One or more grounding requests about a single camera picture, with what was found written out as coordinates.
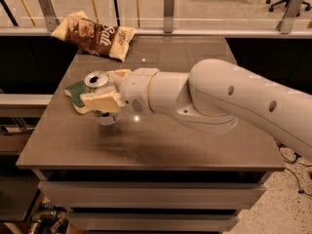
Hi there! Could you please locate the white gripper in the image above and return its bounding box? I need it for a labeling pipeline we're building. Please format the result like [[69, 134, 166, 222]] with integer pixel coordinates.
[[80, 68, 159, 115]]

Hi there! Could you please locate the green white 7up can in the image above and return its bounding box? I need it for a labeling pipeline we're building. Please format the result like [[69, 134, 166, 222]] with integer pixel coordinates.
[[83, 70, 122, 126]]

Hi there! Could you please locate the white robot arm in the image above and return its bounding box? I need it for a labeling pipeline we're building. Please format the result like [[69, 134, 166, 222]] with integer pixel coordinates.
[[80, 58, 312, 160]]

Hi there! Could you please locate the brown chip bag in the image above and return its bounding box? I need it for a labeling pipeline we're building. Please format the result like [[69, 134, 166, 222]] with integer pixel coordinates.
[[52, 11, 136, 61]]

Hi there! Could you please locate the green yellow sponge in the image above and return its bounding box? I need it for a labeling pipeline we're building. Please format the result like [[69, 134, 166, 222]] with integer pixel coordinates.
[[64, 80, 91, 115]]

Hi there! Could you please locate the upper grey drawer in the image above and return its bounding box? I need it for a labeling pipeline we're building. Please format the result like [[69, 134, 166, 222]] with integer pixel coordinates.
[[38, 181, 265, 210]]

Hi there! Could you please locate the grey drawer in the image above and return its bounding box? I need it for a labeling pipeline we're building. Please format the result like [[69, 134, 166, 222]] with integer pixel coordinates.
[[69, 213, 238, 232], [38, 181, 265, 210]]

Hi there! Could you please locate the lower grey drawer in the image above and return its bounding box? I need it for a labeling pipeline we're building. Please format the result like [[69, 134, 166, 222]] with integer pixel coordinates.
[[69, 213, 238, 232]]

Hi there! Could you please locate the left metal railing bracket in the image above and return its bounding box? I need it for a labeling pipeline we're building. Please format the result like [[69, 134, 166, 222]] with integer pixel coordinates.
[[38, 0, 59, 32]]

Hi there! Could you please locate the metal railing bracket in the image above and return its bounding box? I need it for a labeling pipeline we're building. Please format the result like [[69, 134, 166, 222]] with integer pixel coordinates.
[[38, 0, 59, 32], [277, 0, 303, 34], [163, 0, 175, 33]]

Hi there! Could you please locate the middle metal railing bracket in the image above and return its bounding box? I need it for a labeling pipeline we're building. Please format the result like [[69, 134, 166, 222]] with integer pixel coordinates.
[[163, 0, 175, 33]]

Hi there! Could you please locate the black power adapter cable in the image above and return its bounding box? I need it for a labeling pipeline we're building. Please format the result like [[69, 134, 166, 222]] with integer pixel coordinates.
[[278, 143, 312, 197]]

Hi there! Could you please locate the right metal railing bracket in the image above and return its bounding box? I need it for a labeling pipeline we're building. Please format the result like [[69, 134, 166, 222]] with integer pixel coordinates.
[[277, 0, 303, 34]]

